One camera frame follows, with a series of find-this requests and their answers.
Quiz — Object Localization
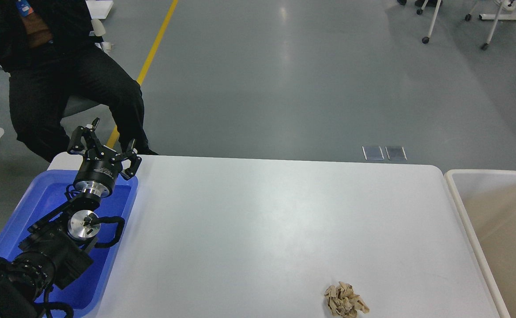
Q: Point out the metal floor plate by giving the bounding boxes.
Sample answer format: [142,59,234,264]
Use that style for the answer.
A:
[362,145,384,161]
[385,146,408,161]

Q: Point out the blue plastic tray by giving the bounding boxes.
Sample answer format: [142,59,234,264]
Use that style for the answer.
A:
[0,169,139,312]

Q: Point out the crumpled beige paper ball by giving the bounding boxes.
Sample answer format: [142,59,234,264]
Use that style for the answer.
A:
[323,281,370,318]

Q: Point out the beige plastic bin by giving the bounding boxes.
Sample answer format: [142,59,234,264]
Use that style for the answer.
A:
[444,169,516,318]

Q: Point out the right metal floor plate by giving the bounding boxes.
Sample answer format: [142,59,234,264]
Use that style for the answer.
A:
[385,146,408,161]

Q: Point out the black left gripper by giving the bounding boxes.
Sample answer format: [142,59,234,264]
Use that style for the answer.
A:
[67,117,142,197]

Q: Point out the person in black clothes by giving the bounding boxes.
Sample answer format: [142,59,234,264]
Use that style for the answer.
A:
[0,0,154,162]

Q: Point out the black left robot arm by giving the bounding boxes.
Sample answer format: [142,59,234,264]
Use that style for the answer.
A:
[0,118,142,318]

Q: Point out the left metal floor plate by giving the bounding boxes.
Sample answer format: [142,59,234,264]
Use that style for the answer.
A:
[362,145,384,161]

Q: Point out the white wheeled rack frame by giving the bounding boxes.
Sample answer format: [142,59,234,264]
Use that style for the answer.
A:
[415,0,516,50]

